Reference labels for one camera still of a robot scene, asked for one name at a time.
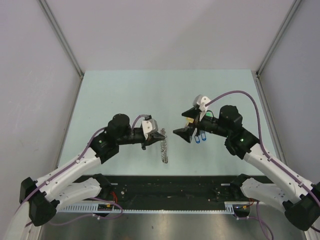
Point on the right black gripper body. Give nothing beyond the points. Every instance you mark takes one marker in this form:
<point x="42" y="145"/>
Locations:
<point x="199" y="125"/>

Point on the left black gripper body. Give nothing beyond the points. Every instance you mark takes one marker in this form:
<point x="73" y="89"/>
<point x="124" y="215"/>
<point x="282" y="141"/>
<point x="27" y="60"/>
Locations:
<point x="146" y="142"/>

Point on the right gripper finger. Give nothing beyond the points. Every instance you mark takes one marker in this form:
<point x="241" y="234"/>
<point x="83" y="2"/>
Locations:
<point x="185" y="133"/>
<point x="191" y="113"/>

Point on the round metal keyring disc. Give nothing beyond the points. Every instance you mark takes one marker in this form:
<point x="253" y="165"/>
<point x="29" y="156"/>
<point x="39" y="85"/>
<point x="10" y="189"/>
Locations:
<point x="163" y="147"/>

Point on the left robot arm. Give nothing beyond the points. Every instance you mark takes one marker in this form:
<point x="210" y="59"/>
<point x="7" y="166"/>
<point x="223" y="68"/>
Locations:
<point x="51" y="192"/>

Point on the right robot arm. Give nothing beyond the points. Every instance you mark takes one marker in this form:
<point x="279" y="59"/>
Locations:
<point x="292" y="194"/>

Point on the yellow tag key lower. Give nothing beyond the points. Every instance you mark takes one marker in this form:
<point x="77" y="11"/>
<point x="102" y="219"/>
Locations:
<point x="189" y="121"/>

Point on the green tag key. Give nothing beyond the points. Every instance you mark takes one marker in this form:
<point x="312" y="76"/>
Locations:
<point x="209" y="114"/>

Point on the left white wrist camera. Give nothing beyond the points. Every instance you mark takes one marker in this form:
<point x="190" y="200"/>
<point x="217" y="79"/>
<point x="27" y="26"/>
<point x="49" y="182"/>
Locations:
<point x="149" y="127"/>

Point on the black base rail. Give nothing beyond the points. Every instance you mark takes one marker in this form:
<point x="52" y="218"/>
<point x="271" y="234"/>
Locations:
<point x="176" y="193"/>

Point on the right aluminium frame post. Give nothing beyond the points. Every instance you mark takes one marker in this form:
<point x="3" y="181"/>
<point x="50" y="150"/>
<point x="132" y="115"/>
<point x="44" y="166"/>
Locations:
<point x="279" y="35"/>

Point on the aluminium frame post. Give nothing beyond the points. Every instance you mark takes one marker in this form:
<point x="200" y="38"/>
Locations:
<point x="54" y="24"/>
<point x="279" y="35"/>

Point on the left aluminium frame post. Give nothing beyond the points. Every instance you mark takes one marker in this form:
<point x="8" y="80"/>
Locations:
<point x="54" y="24"/>

